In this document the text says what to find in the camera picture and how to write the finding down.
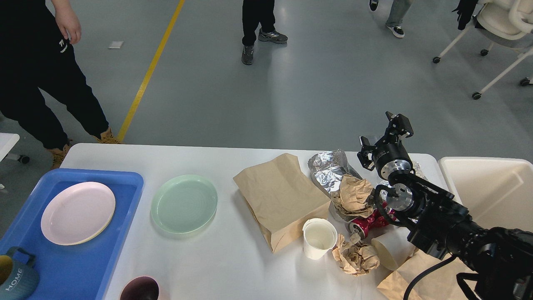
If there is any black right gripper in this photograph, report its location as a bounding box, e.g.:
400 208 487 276
357 111 414 180

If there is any green plate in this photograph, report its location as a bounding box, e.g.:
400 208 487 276
150 175 218 235

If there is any pink mug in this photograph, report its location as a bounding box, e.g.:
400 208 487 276
119 276 164 300

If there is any blue-grey HOME mug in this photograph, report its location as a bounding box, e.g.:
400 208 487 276
0 246 40 300

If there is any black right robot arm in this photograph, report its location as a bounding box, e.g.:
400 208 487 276
357 112 533 300

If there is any crumpled aluminium foil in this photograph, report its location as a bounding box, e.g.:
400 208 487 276
308 149 362 196

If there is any crumpled brown paper upper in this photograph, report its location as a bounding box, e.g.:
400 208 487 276
330 174 374 218

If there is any crumpled brown paper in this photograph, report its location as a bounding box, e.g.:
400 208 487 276
330 174 374 218
332 233 380 277

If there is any crushed red can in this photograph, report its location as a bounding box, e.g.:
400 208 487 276
345 209 389 240

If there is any white paper cup upright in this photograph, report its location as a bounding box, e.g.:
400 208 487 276
302 218 338 260

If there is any brown paper bag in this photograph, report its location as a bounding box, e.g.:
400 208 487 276
377 250 472 300
233 153 331 254

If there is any crumpled brown paper lower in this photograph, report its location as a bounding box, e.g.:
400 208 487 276
332 233 380 277

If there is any white plastic bin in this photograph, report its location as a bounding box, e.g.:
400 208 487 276
438 156 533 231

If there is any person in grey trousers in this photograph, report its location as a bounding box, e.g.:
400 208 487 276
385 0 414 38

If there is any brown paper bag lower right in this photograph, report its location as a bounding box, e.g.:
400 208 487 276
377 250 472 300

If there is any white office chair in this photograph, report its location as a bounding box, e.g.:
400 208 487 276
432 0 533 100

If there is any person in grey sneakers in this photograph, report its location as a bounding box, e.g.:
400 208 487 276
241 0 288 66

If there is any pink plate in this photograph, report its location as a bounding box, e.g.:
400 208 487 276
40 182 116 246

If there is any blue plastic tray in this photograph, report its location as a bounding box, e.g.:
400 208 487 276
0 168 144 300

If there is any person in tan boots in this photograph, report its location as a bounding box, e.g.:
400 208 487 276
0 0 120 169

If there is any white side table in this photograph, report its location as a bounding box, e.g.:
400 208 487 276
0 132 30 164

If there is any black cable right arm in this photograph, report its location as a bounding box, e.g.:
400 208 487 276
402 255 456 300

